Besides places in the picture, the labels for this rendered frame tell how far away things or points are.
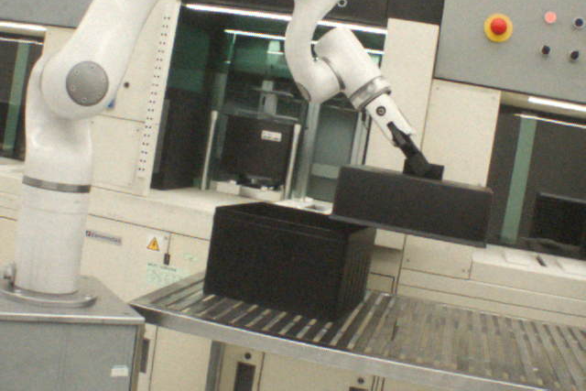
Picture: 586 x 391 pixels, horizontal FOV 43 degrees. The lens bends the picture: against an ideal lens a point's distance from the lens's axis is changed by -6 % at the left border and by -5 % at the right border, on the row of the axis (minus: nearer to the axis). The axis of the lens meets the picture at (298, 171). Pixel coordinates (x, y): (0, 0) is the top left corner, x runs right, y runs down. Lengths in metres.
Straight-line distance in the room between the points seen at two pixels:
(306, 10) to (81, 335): 0.72
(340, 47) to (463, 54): 0.43
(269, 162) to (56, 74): 1.32
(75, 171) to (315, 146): 1.61
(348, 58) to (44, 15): 0.98
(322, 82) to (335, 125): 1.30
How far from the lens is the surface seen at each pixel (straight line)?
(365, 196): 1.40
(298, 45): 1.47
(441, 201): 1.38
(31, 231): 1.30
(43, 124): 1.35
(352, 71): 1.51
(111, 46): 1.26
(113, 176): 2.06
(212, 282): 1.53
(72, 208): 1.29
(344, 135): 2.78
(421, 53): 1.82
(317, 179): 2.80
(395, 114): 1.49
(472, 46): 1.86
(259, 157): 2.45
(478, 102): 1.85
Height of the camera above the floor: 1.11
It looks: 3 degrees down
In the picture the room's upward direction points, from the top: 9 degrees clockwise
